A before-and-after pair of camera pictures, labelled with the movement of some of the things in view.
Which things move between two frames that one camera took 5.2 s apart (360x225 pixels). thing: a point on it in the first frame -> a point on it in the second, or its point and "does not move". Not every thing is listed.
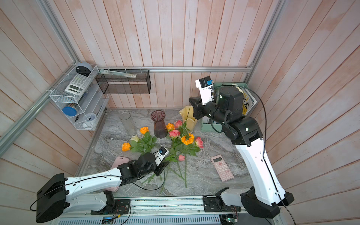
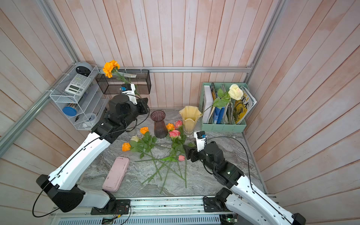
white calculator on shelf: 78,85 does not move
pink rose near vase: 178,123 does not move
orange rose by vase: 170,126 does not move
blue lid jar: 69,111 does not move
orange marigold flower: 187,138 -> 112,66
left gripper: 161,167 -> 142,102
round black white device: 84,68 does not move
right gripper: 197,102 -> 192,151
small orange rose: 144,130 does not move
